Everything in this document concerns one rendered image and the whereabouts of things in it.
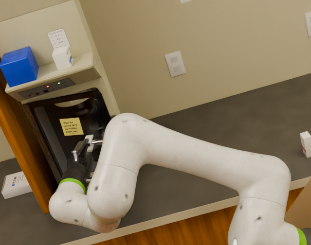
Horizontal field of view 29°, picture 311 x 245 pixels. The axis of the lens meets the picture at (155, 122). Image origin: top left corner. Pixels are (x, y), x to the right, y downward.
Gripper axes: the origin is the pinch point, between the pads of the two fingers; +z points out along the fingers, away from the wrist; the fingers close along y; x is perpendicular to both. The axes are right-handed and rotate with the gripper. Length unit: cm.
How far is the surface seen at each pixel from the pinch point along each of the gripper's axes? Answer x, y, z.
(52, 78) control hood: 2.1, 30.5, -2.4
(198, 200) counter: -36.1, -26.0, -9.5
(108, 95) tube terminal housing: -9.6, 12.2, 11.9
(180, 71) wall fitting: -28, -8, 59
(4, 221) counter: 45, -26, -7
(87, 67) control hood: -10.2, 30.4, 0.3
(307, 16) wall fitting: -85, 0, 72
